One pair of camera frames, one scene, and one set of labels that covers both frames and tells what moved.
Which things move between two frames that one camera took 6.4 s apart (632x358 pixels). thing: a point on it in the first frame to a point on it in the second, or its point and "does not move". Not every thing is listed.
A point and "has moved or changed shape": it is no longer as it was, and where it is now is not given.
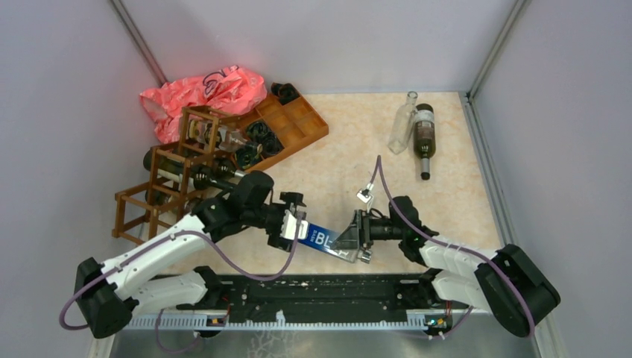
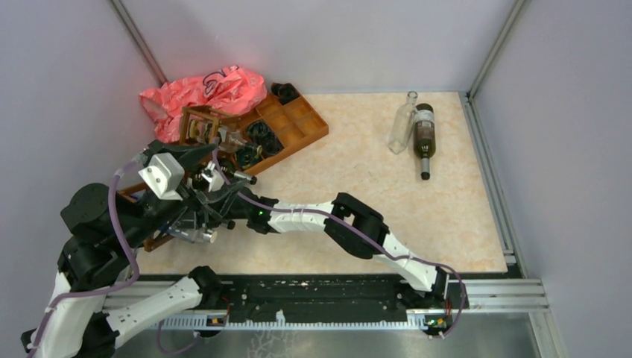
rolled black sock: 258,131 does not move
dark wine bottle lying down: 424,136 does not move
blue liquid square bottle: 322,239 has moved or changed shape
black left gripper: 273,234 to 186,154
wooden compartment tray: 295,121 does not move
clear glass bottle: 402,126 does not move
